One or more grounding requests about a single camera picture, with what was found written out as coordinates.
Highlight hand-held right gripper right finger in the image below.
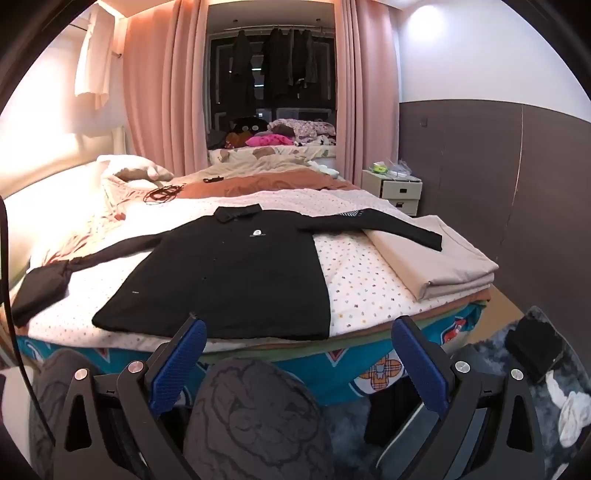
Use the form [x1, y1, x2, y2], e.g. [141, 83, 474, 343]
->
[392, 315, 546, 480]

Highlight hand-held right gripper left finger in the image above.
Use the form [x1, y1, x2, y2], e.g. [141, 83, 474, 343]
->
[51, 314, 208, 480]

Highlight black long-sleeved shirt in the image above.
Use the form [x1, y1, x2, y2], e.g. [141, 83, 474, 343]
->
[11, 205, 444, 342]

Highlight teal printed bed sheet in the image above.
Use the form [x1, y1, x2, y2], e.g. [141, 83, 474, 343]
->
[16, 300, 485, 407]

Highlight dark shaggy rug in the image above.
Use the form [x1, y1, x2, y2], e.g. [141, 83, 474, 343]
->
[323, 305, 591, 480]

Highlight folded beige cloth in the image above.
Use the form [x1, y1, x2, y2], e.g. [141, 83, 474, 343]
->
[365, 215, 500, 303]

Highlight white dotted blanket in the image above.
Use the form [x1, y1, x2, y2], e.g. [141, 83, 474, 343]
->
[18, 189, 448, 354]

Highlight black cloth on floor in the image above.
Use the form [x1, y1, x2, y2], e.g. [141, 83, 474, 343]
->
[504, 316, 567, 384]

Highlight white crumpled cloth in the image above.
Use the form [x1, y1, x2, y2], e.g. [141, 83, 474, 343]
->
[545, 369, 591, 449]

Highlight pink crumpled sheet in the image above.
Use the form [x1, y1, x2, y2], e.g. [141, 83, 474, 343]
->
[32, 178, 155, 265]

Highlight white nightstand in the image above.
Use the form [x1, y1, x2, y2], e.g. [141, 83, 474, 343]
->
[361, 169, 424, 216]

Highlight cream pillow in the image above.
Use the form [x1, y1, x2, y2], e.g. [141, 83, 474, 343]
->
[97, 154, 175, 184]

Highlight brown blanket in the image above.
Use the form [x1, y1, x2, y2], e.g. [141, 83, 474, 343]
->
[178, 168, 358, 200]

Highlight cream printed blanket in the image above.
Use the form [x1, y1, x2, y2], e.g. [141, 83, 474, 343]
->
[208, 144, 339, 180]

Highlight bright pink cloth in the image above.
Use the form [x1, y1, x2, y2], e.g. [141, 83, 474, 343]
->
[246, 133, 296, 148]

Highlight black plush toy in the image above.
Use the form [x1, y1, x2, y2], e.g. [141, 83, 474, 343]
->
[230, 117, 269, 138]

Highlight floral cloth pile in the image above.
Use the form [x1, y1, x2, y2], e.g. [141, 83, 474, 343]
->
[268, 118, 336, 147]

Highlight pink curtain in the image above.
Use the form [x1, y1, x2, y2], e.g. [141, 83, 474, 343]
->
[122, 0, 214, 175]
[334, 0, 403, 186]

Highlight hanging dark garment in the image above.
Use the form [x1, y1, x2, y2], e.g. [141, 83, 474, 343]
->
[229, 28, 254, 100]
[262, 27, 295, 99]
[292, 28, 320, 89]

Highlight hanging white garment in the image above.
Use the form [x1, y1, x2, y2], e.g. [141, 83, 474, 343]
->
[74, 7, 126, 112]

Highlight thin black cable coil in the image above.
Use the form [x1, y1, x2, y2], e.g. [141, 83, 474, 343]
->
[143, 183, 185, 204]

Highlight thick black cable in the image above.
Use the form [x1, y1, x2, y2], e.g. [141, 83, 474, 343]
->
[0, 196, 58, 446]

